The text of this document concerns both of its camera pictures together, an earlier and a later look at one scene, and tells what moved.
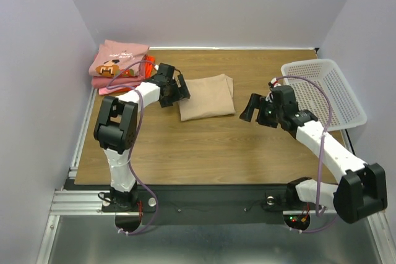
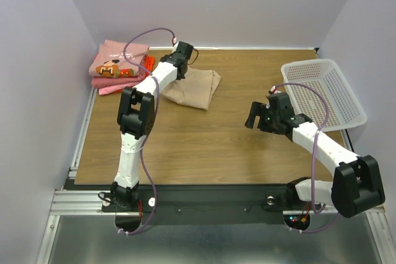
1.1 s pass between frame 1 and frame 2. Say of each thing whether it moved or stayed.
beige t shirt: moved
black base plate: stayed
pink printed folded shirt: stayed
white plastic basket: stayed
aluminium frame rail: stayed
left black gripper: moved
